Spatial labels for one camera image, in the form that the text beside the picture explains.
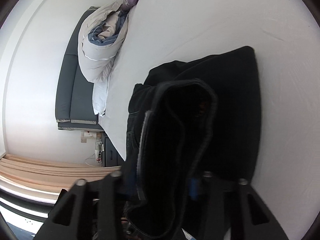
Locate black denim pants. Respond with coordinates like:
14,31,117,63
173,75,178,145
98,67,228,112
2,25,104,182
123,46,261,239

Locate rolled grey blue duvet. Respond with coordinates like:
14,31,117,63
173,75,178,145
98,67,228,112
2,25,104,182
78,0,128,83

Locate dark bedside table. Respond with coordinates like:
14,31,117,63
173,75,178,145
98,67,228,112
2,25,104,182
101,132,124,167

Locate beige curtain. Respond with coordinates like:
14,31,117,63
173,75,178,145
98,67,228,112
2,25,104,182
1,154,120,193

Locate dark grey headboard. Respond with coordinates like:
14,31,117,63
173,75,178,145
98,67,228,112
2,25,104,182
55,7,103,132

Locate white bed sheet mattress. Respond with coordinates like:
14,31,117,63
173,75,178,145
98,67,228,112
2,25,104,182
98,0,320,240

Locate white pillow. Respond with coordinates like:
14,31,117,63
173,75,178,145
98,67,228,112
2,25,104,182
92,77,110,116

